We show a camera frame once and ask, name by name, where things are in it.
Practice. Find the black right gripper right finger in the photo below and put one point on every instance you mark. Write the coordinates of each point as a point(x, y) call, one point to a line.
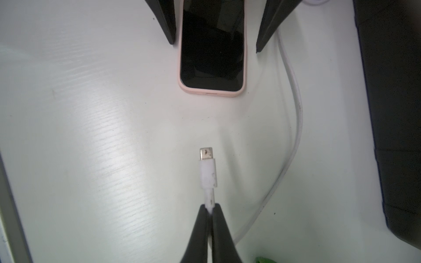
point(223, 248)

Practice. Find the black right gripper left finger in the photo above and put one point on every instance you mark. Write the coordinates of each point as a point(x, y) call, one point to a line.
point(197, 247)

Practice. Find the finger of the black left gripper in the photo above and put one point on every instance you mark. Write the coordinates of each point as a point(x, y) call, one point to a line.
point(275, 12)
point(164, 11)

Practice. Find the black phone pink case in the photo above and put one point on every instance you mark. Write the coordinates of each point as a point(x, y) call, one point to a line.
point(212, 48)

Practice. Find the black toolbox yellow handle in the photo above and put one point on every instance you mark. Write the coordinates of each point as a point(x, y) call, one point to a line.
point(390, 47)

